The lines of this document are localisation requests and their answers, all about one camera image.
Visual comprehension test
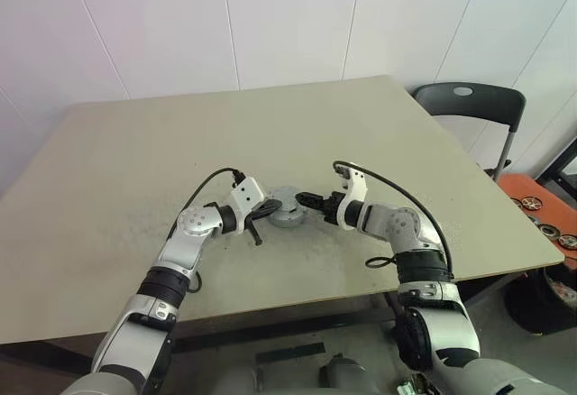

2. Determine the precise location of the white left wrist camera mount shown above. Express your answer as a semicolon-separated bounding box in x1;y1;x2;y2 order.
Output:
230;177;267;234

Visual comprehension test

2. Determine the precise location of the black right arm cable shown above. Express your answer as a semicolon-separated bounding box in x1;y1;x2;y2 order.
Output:
332;160;454;281

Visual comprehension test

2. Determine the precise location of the black metal door frame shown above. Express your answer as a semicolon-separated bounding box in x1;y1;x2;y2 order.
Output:
536;110;577;188

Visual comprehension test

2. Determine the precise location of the black table leg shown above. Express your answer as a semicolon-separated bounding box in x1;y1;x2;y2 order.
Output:
381;293;402;337

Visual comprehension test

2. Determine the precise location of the grey motor end cover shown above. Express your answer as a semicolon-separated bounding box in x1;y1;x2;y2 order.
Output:
269;186;302;214

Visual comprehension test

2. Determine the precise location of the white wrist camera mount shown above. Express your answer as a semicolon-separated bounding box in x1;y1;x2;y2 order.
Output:
333;163;370;230
230;177;267;234

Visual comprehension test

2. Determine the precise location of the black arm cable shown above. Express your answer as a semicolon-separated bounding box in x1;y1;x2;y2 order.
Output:
166;168;244;295
332;160;454;281

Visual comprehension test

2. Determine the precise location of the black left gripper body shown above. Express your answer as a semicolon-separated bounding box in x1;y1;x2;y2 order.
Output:
241;208;264;248

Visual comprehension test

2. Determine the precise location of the grey rounded shape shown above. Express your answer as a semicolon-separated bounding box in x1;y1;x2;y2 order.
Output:
318;354;376;395

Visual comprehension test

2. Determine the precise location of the black waste bin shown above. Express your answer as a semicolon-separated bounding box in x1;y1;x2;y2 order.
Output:
504;264;577;336

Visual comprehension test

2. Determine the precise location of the orange tray with parts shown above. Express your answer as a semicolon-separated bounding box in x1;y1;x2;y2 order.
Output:
495;173;577;261

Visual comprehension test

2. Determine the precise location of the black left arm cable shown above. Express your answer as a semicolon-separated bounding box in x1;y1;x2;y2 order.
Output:
166;168;244;295

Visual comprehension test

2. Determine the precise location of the black folding chair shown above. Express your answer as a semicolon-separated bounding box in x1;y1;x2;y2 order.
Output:
412;81;527;184

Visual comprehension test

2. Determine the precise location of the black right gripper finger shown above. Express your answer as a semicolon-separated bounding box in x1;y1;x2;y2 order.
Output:
294;191;326;209

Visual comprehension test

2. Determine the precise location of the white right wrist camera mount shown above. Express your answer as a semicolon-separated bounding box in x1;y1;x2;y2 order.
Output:
333;163;370;230

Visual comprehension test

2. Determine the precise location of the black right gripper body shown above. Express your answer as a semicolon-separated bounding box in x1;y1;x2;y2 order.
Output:
320;190;346;225

